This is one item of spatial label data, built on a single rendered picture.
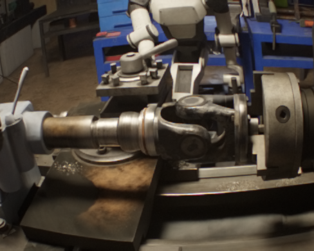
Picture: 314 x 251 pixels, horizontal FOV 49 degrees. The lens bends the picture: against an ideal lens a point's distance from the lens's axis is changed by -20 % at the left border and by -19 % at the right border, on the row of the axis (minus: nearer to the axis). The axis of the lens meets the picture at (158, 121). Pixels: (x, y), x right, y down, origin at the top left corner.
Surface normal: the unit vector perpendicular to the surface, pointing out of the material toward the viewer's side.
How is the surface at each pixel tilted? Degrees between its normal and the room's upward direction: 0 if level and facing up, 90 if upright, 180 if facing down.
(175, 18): 106
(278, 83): 16
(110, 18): 90
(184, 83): 53
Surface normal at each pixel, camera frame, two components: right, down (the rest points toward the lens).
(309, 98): -0.16, -0.71
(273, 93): -0.18, -0.54
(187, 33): -0.11, 0.69
